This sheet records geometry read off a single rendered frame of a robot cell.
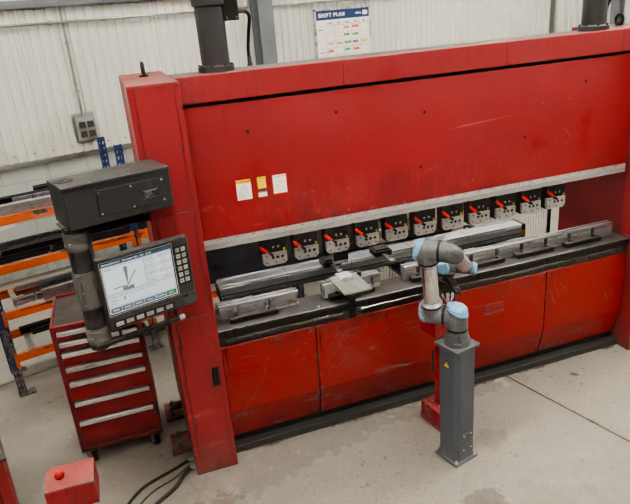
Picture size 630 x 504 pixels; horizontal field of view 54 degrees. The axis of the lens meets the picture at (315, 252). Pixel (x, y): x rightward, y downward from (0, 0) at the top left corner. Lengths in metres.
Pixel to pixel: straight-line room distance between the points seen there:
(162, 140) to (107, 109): 4.34
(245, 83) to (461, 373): 1.97
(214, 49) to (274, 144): 0.59
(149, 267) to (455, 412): 1.89
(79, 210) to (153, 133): 0.56
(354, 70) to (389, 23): 5.85
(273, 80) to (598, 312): 2.96
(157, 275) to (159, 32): 4.96
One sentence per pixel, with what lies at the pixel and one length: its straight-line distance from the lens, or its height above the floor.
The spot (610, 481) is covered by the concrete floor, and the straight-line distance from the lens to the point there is 4.01.
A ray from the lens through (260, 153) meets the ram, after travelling 3.48.
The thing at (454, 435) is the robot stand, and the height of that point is 0.21.
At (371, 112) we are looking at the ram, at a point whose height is 1.99.
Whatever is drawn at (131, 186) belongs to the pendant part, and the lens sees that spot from 2.92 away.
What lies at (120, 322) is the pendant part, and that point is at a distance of 3.05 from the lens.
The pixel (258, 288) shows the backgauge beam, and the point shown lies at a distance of 4.02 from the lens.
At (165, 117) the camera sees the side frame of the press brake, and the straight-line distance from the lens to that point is 3.15.
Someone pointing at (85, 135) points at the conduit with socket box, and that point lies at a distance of 7.31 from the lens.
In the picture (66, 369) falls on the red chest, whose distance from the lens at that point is 3.95.
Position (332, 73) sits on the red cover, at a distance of 3.53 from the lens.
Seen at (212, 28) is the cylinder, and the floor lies 2.52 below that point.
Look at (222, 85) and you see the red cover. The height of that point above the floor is 2.24.
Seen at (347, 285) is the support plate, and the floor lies 1.00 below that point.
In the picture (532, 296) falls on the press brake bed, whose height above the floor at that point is 0.60.
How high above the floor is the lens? 2.57
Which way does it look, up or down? 21 degrees down
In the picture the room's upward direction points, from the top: 5 degrees counter-clockwise
